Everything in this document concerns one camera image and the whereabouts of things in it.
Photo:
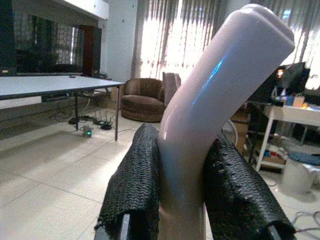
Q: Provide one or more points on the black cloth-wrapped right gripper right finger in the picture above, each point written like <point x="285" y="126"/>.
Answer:
<point x="240" y="190"/>

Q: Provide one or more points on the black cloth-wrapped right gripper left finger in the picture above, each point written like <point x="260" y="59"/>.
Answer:
<point x="136" y="175"/>

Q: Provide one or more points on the white standing fan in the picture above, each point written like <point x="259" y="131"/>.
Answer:
<point x="231" y="132"/>

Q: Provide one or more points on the white round bin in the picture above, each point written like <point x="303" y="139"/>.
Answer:
<point x="298" y="176"/>

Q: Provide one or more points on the black wifi router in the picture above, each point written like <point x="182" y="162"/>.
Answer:
<point x="103" y="122"/>

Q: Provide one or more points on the small grey device green light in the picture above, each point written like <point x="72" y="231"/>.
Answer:
<point x="86" y="131"/>

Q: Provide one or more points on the brown round armchair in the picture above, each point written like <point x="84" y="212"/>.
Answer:
<point x="142" y="99"/>

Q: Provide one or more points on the white shelf cart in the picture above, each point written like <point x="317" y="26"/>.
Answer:
<point x="282" y="125"/>

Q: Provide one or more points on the grey upholstered chair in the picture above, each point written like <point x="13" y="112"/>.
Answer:
<point x="170" y="86"/>

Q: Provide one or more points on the black computer monitor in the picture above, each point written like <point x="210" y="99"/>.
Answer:
<point x="292" y="78"/>

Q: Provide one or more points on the large white-top table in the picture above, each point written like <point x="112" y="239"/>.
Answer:
<point x="50" y="86"/>

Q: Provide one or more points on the sheer striped curtain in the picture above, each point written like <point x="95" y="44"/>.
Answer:
<point x="175" y="37"/>

